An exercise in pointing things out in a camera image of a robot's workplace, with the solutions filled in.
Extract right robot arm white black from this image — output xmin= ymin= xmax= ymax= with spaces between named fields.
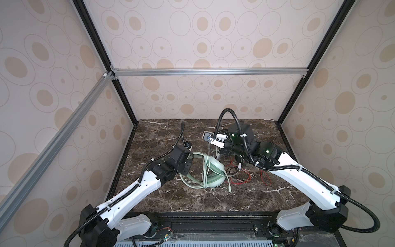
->
xmin=210 ymin=108 xmax=381 ymax=234

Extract silver aluminium rail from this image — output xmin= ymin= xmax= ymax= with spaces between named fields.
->
xmin=113 ymin=68 xmax=309 ymax=77
xmin=1 ymin=72 xmax=114 ymax=231

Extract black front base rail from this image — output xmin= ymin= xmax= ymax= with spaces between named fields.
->
xmin=116 ymin=212 xmax=346 ymax=247

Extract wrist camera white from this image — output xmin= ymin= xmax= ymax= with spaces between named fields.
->
xmin=184 ymin=141 xmax=192 ymax=151
xmin=202 ymin=131 xmax=229 ymax=149

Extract black corner frame post left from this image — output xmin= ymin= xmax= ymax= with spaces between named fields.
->
xmin=72 ymin=0 xmax=138 ymax=126

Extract black corner frame post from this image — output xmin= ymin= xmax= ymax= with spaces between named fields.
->
xmin=276 ymin=0 xmax=357 ymax=127
xmin=72 ymin=0 xmax=138 ymax=126

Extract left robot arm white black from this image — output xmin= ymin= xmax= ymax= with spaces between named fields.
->
xmin=64 ymin=121 xmax=194 ymax=247

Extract mint green headphones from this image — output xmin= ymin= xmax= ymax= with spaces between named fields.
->
xmin=180 ymin=152 xmax=229 ymax=189

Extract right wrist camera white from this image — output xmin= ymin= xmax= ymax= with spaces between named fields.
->
xmin=202 ymin=131 xmax=229 ymax=149

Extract silver aluminium rail left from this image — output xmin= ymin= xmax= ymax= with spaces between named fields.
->
xmin=1 ymin=72 xmax=114 ymax=231

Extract black white headphones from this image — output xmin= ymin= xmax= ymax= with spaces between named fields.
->
xmin=225 ymin=156 xmax=247 ymax=177

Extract black corner frame post right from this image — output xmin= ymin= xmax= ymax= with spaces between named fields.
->
xmin=276 ymin=0 xmax=357 ymax=127

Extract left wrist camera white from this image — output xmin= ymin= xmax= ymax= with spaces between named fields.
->
xmin=184 ymin=141 xmax=192 ymax=151

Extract silver aluminium rail back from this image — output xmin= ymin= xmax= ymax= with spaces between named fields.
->
xmin=113 ymin=68 xmax=309 ymax=77

